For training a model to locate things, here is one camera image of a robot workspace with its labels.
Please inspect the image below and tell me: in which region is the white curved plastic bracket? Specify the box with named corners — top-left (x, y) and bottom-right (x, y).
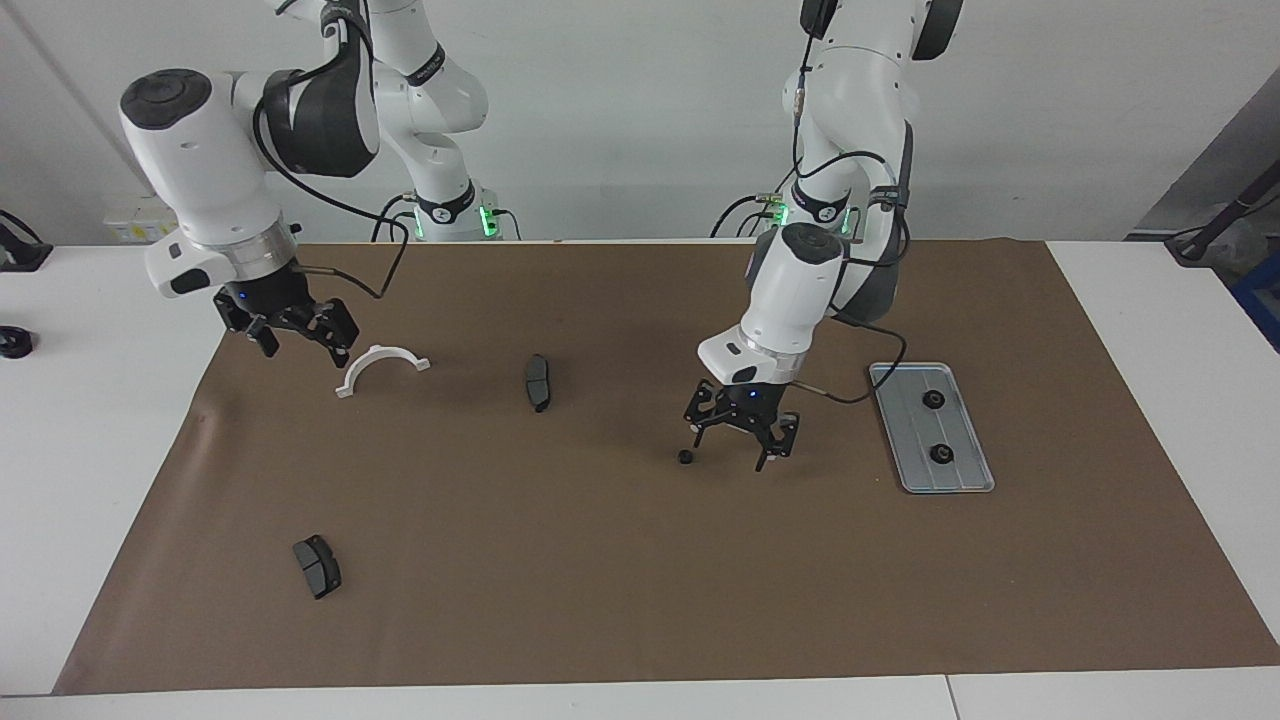
top-left (334, 343), bottom-right (432, 400)

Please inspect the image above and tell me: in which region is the blue crate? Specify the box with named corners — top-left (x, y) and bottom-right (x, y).
top-left (1232, 250), bottom-right (1280, 353)

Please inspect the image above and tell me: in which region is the black table clamp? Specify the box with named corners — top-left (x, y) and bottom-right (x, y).
top-left (0, 210), bottom-right (53, 273)

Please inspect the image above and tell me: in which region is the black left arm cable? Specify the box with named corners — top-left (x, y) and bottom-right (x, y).
top-left (790, 60), bottom-right (911, 406)

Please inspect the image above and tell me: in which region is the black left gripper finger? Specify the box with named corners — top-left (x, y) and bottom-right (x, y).
top-left (684, 385), bottom-right (723, 448)
top-left (757, 415), bottom-right (801, 473)

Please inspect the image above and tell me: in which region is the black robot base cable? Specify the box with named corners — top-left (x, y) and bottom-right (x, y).
top-left (712, 195), bottom-right (776, 239)
top-left (372, 195), bottom-right (416, 243)

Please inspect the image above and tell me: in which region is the white wall socket box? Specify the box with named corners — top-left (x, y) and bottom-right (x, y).
top-left (104, 194), bottom-right (213, 244)

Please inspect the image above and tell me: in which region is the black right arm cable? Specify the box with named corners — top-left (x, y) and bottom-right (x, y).
top-left (250, 20), bottom-right (413, 301)

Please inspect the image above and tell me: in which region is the short dark grey brake pad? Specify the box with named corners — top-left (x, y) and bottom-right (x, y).
top-left (292, 535), bottom-right (343, 601)

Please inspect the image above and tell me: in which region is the black stand leg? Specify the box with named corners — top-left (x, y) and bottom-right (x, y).
top-left (1165, 160), bottom-right (1280, 263)

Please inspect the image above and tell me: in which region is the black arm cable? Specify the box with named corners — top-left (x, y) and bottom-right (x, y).
top-left (790, 60), bottom-right (911, 406)
top-left (250, 20), bottom-right (413, 301)

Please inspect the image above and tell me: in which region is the silver metal ribbed tray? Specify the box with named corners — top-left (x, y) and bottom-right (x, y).
top-left (868, 362), bottom-right (997, 495)

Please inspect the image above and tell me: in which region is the brown paper table mat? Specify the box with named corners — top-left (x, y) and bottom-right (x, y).
top-left (52, 238), bottom-right (1280, 696)

